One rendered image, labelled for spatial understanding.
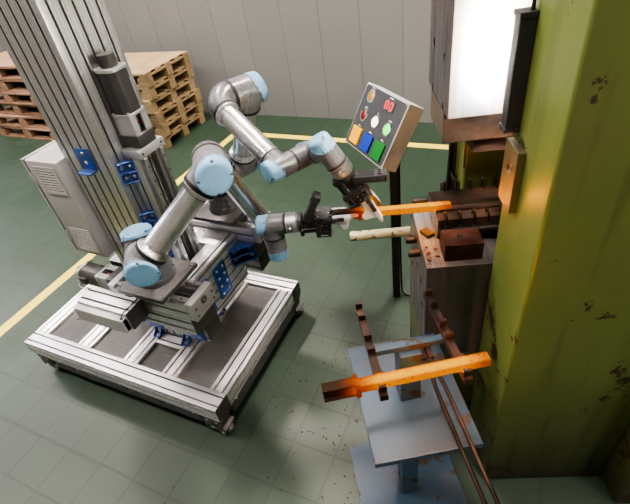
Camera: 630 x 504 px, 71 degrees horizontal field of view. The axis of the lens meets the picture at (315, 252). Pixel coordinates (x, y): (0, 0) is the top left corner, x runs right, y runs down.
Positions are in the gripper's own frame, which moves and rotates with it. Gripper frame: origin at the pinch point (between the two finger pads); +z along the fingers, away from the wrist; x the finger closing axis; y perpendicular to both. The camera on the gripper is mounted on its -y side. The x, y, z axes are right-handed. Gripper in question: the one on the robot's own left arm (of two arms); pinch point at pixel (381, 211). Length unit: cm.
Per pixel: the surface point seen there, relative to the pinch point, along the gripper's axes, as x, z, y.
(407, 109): -42.1, -8.7, -21.6
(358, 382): 66, -2, 13
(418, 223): -2.2, 13.8, -7.3
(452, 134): 7.7, -15.8, -32.5
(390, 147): -38.8, -0.2, -8.4
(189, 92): -351, -33, 186
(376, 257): -93, 88, 48
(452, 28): 12, -43, -45
